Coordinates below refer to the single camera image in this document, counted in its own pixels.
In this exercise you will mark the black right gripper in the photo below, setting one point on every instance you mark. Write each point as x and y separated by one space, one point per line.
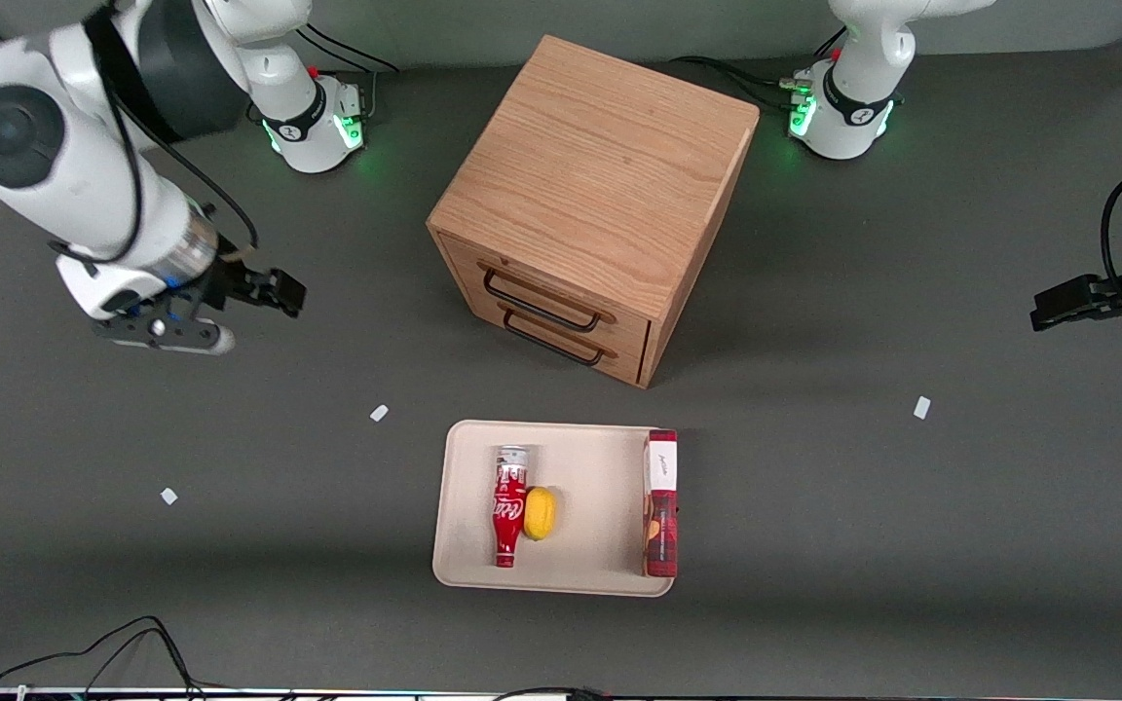
228 283

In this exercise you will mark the red coke bottle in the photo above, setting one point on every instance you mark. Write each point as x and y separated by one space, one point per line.
509 506

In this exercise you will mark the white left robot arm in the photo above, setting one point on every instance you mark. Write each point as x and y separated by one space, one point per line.
853 107

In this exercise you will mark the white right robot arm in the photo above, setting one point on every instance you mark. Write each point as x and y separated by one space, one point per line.
84 195

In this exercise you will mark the beige plastic tray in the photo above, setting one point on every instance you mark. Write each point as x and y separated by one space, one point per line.
590 545

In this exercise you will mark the yellow lemon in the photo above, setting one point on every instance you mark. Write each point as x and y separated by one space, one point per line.
542 513

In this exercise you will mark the wooden drawer cabinet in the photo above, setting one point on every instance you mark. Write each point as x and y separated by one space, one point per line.
600 166

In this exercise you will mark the red snack box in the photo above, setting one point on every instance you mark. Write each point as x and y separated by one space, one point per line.
660 506

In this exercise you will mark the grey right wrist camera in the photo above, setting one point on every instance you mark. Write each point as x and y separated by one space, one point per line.
162 331

